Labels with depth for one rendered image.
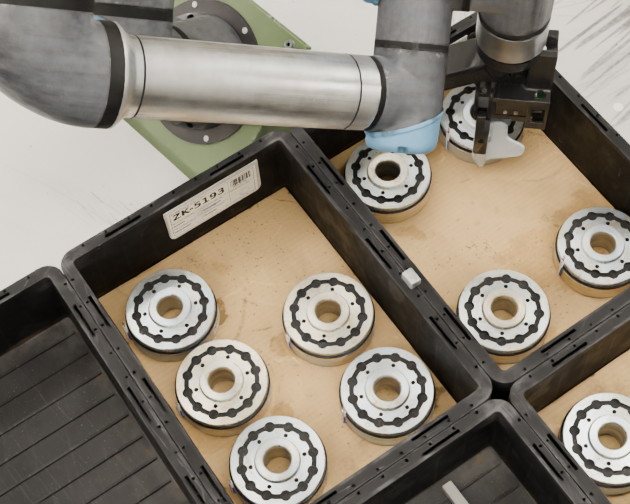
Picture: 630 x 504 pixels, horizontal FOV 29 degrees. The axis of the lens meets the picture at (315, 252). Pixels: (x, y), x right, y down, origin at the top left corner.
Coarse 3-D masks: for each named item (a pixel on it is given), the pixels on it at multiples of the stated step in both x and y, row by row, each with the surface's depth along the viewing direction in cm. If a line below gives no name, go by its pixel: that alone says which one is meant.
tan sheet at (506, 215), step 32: (448, 160) 150; (512, 160) 149; (544, 160) 149; (448, 192) 147; (480, 192) 147; (512, 192) 147; (544, 192) 147; (576, 192) 147; (384, 224) 146; (416, 224) 146; (448, 224) 145; (480, 224) 145; (512, 224) 145; (544, 224) 145; (416, 256) 144; (448, 256) 143; (480, 256) 143; (512, 256) 143; (544, 256) 143; (448, 288) 141; (544, 288) 141; (576, 320) 139
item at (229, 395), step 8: (216, 360) 135; (224, 360) 134; (208, 368) 134; (216, 368) 134; (224, 368) 134; (232, 368) 134; (200, 376) 134; (208, 376) 134; (240, 376) 133; (200, 384) 133; (208, 384) 133; (240, 384) 133; (208, 392) 133; (216, 392) 133; (224, 392) 133; (232, 392) 133; (216, 400) 132; (224, 400) 132
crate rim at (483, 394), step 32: (224, 160) 139; (192, 192) 138; (128, 224) 137; (352, 224) 134; (64, 256) 134; (384, 256) 132; (416, 288) 130; (96, 320) 130; (128, 352) 128; (480, 384) 125; (160, 416) 125; (448, 416) 124; (192, 448) 123; (416, 448) 122; (352, 480) 121
